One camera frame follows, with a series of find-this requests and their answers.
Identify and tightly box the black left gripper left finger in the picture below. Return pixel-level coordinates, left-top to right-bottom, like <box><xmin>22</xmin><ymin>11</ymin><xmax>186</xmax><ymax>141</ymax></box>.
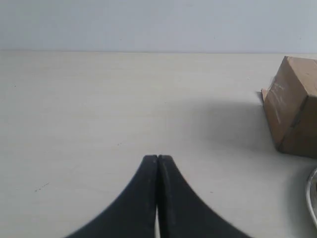
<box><xmin>68</xmin><ymin>155</ymin><xmax>158</xmax><ymax>238</ymax></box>

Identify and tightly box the brown cardboard box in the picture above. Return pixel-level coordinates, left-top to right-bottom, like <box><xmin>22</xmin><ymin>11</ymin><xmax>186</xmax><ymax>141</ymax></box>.
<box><xmin>262</xmin><ymin>56</ymin><xmax>317</xmax><ymax>158</ymax></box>

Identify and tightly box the round silver metal tray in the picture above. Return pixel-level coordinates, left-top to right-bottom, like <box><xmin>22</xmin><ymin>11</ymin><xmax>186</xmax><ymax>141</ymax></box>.
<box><xmin>306</xmin><ymin>168</ymin><xmax>317</xmax><ymax>227</ymax></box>

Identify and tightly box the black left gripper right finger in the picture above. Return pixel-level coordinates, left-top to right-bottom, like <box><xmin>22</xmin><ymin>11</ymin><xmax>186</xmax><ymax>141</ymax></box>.
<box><xmin>157</xmin><ymin>155</ymin><xmax>249</xmax><ymax>238</ymax></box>

